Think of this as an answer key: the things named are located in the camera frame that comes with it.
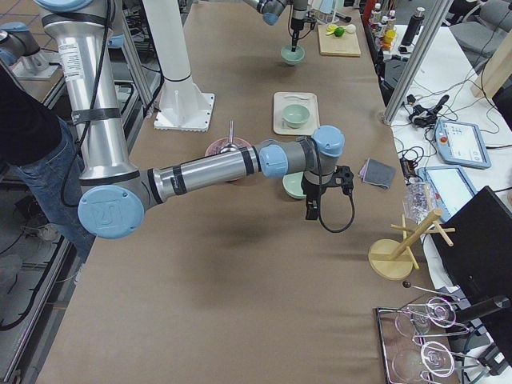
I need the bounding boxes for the clear glass cup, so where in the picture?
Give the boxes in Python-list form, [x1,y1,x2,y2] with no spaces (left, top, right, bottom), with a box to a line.
[402,182,437,223]

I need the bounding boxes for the standing person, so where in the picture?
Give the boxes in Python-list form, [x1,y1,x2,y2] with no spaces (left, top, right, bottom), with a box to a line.
[1,68,95,284]

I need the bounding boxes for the aluminium frame post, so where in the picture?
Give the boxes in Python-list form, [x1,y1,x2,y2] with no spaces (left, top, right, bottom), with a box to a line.
[382,0,453,126]

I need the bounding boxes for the grey and pink cloth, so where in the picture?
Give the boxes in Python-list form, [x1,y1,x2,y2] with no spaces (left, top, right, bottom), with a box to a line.
[358,158,396,190]

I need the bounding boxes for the teach pendant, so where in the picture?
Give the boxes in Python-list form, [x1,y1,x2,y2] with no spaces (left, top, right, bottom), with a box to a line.
[434,119,491,170]
[418,165,477,222]

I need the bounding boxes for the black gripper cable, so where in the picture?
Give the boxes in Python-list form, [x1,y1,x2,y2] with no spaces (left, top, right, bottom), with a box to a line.
[318,187,356,234]

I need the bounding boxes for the green lime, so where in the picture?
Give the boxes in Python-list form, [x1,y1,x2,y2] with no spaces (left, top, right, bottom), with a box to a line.
[334,26,346,38]

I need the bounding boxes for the green bowl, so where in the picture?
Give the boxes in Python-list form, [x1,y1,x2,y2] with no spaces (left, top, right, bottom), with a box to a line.
[282,172,306,200]
[282,104,310,129]
[281,46,306,66]

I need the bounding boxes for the black water bottle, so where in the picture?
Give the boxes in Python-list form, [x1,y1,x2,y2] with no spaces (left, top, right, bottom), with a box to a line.
[400,6,425,46]

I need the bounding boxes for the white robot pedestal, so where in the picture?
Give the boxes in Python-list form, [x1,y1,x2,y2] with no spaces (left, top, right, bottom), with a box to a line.
[143,0,215,132]

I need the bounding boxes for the green bowl on tray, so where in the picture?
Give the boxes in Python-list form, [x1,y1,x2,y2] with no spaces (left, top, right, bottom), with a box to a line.
[282,104,310,129]

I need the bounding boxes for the teach pendant lower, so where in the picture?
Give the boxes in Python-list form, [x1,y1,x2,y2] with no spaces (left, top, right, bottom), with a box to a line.
[418,165,477,222]

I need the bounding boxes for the wooden cutting board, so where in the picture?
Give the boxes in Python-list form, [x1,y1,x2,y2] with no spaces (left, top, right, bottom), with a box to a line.
[318,25,361,57]

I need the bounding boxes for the wire glass rack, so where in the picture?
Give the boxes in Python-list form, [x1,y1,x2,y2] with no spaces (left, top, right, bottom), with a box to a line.
[374,288,491,383]

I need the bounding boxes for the wooden mug tree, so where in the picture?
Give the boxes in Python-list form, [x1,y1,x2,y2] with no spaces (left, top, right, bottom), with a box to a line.
[368,205,455,281]

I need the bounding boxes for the cream serving tray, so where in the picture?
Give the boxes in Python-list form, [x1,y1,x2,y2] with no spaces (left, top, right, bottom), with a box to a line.
[273,92,320,135]

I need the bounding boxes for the pink bowl with ice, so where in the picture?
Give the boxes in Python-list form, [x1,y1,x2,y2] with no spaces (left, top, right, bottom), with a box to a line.
[204,137,254,185]

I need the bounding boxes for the black monitor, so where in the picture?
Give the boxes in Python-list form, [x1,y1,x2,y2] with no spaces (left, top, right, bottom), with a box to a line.
[432,186,511,304]

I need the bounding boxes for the teach pendant upper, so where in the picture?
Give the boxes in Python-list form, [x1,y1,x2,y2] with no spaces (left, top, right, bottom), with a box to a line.
[434,119,491,170]

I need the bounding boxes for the metal scoop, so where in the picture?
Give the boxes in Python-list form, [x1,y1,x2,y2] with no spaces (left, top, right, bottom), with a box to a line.
[219,119,238,154]

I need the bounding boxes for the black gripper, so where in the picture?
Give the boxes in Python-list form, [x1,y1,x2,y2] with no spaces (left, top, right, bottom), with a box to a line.
[289,7,316,52]
[301,166,354,220]

